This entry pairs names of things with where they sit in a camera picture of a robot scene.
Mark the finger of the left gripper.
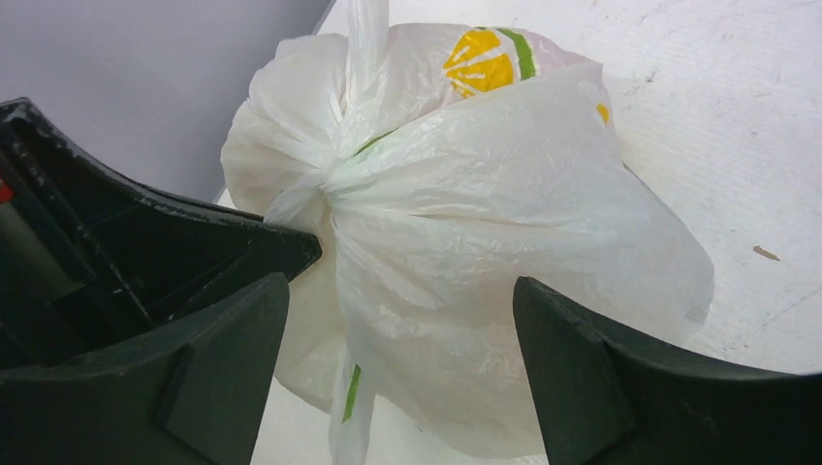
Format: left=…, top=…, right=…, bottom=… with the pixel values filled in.
left=1, top=98, right=321, bottom=368

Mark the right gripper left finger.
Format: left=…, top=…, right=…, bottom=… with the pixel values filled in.
left=1, top=273, right=289, bottom=464

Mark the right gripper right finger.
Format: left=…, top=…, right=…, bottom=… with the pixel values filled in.
left=513, top=277, right=821, bottom=464

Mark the white plastic bag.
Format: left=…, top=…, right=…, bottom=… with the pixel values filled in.
left=221, top=1, right=713, bottom=464

